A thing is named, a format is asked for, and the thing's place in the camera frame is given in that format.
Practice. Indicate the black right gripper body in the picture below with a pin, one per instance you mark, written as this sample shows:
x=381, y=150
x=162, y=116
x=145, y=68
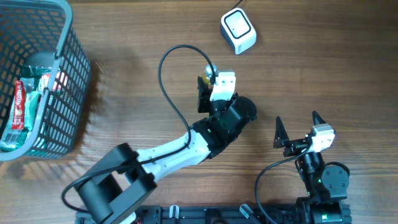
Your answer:
x=295, y=146

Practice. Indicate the white barcode scanner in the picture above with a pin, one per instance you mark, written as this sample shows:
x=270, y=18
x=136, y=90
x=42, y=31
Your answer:
x=237, y=30

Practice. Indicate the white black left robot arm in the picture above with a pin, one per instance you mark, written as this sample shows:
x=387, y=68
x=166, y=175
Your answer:
x=117, y=184

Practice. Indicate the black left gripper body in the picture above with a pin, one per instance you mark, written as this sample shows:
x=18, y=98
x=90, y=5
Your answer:
x=204, y=102

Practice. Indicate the yellow dish soap bottle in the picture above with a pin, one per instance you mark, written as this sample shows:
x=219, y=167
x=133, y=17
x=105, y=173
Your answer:
x=209, y=75

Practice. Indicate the grey plastic shopping basket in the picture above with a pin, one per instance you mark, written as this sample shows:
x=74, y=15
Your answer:
x=40, y=34

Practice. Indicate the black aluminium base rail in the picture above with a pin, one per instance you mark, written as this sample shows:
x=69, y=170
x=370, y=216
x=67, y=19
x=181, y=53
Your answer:
x=280, y=213

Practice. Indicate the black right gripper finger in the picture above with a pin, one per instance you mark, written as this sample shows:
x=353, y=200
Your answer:
x=281, y=139
x=317, y=119

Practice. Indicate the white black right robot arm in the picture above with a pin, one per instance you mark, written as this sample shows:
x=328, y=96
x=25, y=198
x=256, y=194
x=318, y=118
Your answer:
x=326, y=182

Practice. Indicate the red Nescafe stick sachet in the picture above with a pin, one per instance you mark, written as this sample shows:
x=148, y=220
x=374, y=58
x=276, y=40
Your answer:
x=19, y=106

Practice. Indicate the green 3M product package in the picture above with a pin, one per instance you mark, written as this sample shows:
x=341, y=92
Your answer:
x=35, y=79

